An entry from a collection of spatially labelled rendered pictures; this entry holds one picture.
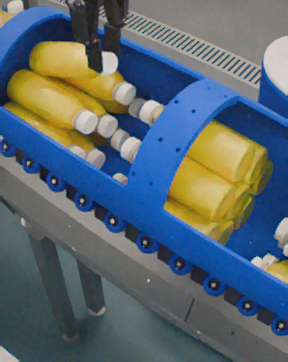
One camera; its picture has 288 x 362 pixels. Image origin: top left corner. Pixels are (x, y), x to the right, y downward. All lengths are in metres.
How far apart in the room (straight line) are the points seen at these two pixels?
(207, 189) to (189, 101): 0.14
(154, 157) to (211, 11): 2.50
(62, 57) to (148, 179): 0.30
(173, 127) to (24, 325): 1.34
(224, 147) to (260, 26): 2.39
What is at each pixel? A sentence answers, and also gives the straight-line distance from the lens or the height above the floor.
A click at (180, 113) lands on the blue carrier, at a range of 0.95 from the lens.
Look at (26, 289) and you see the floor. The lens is 2.23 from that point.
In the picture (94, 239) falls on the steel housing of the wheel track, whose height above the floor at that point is 0.89.
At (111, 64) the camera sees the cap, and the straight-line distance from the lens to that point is 1.07.
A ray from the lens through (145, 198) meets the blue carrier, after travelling 0.96.
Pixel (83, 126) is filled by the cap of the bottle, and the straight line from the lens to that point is 1.10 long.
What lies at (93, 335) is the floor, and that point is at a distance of 2.11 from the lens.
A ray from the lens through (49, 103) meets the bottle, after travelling 1.13.
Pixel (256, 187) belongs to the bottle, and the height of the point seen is 1.05.
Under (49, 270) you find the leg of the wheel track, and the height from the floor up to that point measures 0.48.
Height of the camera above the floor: 1.89
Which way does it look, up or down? 49 degrees down
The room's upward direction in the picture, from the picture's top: 2 degrees counter-clockwise
